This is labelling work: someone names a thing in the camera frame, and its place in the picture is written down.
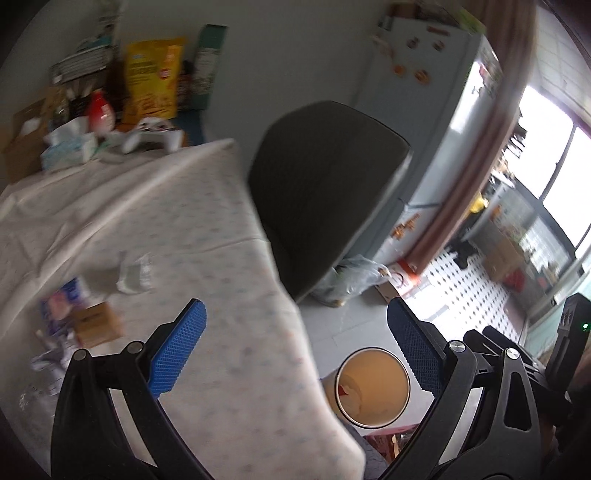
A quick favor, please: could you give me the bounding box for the purple Vinda tissue packet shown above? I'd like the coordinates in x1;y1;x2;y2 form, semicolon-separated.
40;276;90;336

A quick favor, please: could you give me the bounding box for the yellow snack bag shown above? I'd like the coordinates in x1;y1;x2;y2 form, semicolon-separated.
122;37;185;124

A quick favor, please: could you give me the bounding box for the clear plastic bag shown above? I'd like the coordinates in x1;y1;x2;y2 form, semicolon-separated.
311;255;392;308

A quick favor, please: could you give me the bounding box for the white game controller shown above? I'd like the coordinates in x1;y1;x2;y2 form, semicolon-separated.
120;117;184;154

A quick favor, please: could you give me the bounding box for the orange white box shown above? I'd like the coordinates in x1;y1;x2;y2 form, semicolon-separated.
376;260;421;303

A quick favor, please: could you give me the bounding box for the small brown carton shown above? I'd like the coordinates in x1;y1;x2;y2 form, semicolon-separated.
72;302;124;349

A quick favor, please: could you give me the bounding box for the blue tissue pack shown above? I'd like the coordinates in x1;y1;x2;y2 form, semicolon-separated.
40;116;98;172

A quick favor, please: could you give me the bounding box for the white hanging packet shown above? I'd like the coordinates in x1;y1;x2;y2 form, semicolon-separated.
76;0;128;52

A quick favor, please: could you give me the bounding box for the white wrapper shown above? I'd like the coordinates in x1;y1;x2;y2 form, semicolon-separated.
116;251;153;295

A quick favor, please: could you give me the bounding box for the red white bottle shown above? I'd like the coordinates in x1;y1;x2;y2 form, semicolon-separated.
86;89;115;137

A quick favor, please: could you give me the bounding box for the brown cardboard box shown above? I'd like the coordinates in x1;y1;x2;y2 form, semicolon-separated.
2;87;64;184

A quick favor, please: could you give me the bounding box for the black wire basket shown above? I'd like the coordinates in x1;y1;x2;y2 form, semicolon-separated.
49;45;114;85

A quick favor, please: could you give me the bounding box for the green tall box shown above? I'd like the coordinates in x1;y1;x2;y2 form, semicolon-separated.
189;24;228;111

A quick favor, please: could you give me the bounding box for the white dotted tablecloth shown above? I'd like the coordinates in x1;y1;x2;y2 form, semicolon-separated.
1;139;366;479

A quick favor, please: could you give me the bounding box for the grey upholstered chair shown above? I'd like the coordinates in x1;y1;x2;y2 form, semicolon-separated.
247;101;412;302

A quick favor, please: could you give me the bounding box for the white refrigerator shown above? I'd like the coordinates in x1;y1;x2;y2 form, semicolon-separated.
349;17;502;263

